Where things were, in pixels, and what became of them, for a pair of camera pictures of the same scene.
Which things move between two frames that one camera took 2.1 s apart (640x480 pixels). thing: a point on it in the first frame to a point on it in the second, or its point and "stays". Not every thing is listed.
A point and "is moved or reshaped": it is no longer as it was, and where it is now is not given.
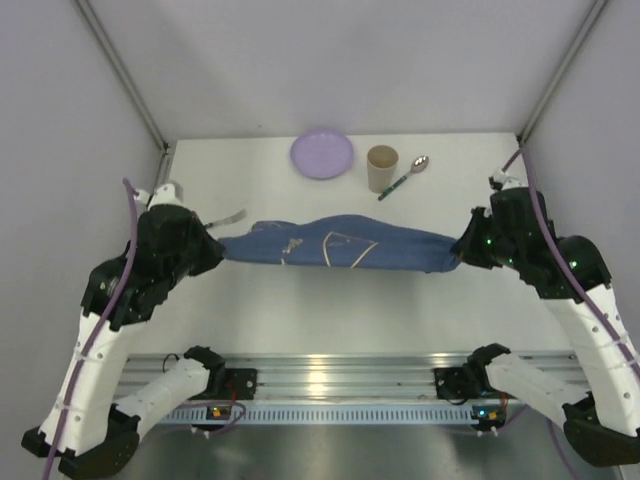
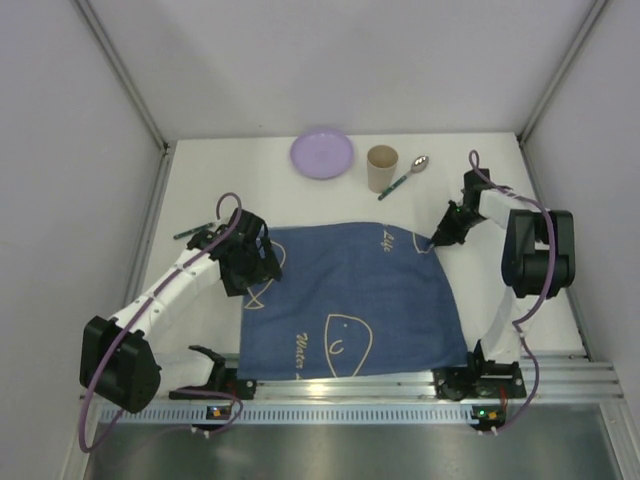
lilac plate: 322,154 stays
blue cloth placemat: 340,241 is moved or reshaped
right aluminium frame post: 595,13 stays
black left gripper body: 201,248 to 257,257
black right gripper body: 476,243 to 451,226
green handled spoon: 418,165 stays
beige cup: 381,165 stays
